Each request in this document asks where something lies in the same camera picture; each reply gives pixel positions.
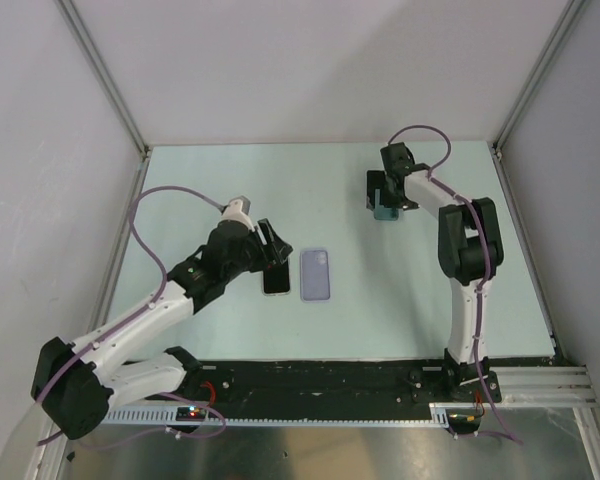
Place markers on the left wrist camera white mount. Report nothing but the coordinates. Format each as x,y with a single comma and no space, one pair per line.
237,210

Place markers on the aluminium frame rail front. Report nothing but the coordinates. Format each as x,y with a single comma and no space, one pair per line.
545,382

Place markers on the white slotted cable duct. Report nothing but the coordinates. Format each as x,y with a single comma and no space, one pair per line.
173,415

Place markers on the aluminium corner post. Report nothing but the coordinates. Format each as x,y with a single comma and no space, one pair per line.
556,42
84,39

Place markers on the white phone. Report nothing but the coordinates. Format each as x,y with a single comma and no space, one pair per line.
276,280

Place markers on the left aluminium corner post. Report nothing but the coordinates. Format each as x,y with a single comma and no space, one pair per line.
84,39

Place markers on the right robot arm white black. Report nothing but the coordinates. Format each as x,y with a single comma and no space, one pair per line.
469,249

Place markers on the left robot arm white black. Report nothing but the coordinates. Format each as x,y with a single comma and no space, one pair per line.
78,383

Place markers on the right aluminium corner post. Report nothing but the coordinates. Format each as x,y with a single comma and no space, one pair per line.
556,42

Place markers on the purple phone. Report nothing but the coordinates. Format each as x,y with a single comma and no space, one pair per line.
315,275

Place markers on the teal phone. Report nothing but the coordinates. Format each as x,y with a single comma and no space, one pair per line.
382,213

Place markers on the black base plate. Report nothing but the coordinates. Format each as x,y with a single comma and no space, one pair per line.
322,390

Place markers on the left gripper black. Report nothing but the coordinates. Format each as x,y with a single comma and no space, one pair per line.
274,248

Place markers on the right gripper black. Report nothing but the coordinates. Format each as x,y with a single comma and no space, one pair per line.
378,179

